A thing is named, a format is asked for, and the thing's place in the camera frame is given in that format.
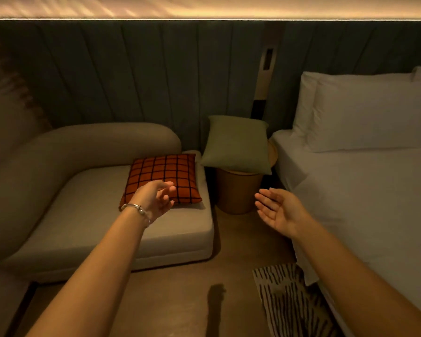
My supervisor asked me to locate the warm light strip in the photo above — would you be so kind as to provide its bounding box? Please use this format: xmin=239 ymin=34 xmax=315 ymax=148
xmin=0 ymin=17 xmax=421 ymax=22

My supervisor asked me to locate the black and white striped rug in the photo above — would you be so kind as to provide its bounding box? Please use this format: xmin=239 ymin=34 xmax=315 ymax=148
xmin=252 ymin=262 xmax=344 ymax=337

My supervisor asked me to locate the person's right hand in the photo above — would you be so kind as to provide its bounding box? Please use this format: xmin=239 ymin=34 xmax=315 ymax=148
xmin=254 ymin=188 xmax=315 ymax=240

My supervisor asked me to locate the person's right forearm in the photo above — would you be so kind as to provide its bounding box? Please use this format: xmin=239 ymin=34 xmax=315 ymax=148
xmin=292 ymin=217 xmax=421 ymax=337

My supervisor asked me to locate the orange checked cushion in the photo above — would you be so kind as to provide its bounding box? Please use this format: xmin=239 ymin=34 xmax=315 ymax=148
xmin=119 ymin=154 xmax=203 ymax=208

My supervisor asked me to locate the round wooden side table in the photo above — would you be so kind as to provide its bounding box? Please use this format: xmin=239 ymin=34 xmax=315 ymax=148
xmin=215 ymin=139 xmax=279 ymax=215

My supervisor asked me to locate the large white pillow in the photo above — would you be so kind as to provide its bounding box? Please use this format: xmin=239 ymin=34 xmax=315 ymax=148
xmin=306 ymin=78 xmax=421 ymax=154

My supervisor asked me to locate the person's left forearm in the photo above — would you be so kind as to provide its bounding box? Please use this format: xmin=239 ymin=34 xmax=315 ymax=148
xmin=25 ymin=206 xmax=151 ymax=337

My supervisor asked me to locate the olive green cushion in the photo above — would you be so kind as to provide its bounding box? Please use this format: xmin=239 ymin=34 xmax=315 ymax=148
xmin=200 ymin=115 xmax=273 ymax=176

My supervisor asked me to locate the person's left hand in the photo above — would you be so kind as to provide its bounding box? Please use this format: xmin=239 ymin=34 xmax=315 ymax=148
xmin=129 ymin=180 xmax=178 ymax=226

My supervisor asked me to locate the grey padded headboard panel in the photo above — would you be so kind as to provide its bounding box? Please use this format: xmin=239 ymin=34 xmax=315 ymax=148
xmin=0 ymin=20 xmax=421 ymax=151

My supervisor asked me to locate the silver bracelet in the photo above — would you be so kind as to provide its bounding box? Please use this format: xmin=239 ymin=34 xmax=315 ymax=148
xmin=119 ymin=203 xmax=151 ymax=228

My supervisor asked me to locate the beige curved sofa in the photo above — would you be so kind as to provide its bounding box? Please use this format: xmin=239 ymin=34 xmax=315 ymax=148
xmin=0 ymin=122 xmax=215 ymax=284

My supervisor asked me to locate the bed with white duvet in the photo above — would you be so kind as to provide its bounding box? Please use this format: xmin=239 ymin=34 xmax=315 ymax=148
xmin=269 ymin=129 xmax=421 ymax=337

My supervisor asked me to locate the beige curtain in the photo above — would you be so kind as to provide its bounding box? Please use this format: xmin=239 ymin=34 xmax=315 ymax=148
xmin=0 ymin=19 xmax=54 ymax=169

